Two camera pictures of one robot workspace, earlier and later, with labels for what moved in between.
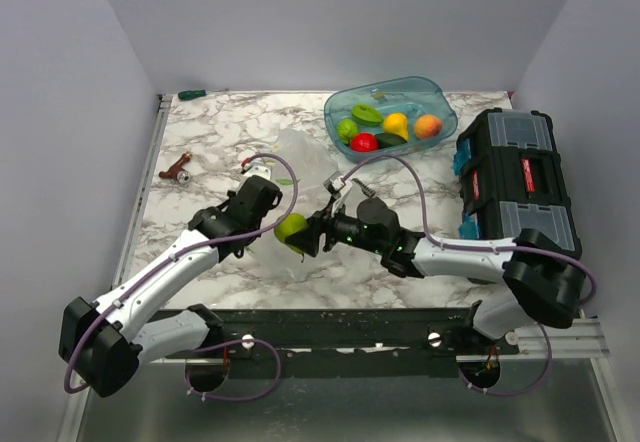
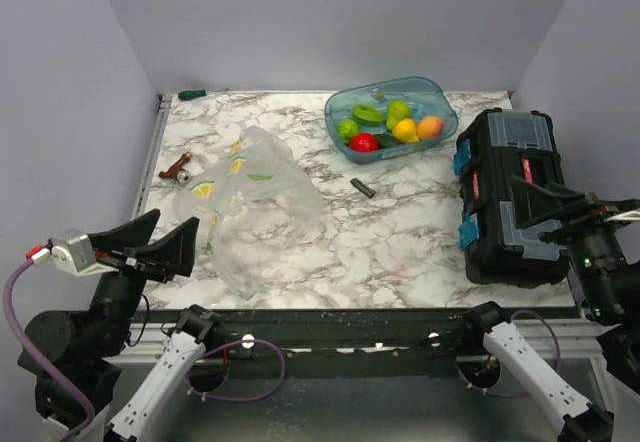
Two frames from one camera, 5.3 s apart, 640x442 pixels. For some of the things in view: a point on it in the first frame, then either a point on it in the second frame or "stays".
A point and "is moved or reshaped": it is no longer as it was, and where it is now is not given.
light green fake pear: x=292 y=223 to x=397 y=111
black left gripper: x=233 y=195 to x=172 y=253
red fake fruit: x=364 y=142 stays
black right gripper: x=308 y=238 to x=533 y=200
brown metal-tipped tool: x=177 y=171 stays
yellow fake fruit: x=396 y=123 is moved or reshaped
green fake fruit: x=346 y=128 stays
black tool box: x=512 y=178 stays
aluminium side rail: x=163 y=104 stays
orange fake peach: x=427 y=126 stays
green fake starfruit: x=366 y=115 stays
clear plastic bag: x=306 y=167 to x=254 y=205
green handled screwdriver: x=188 y=94 stays
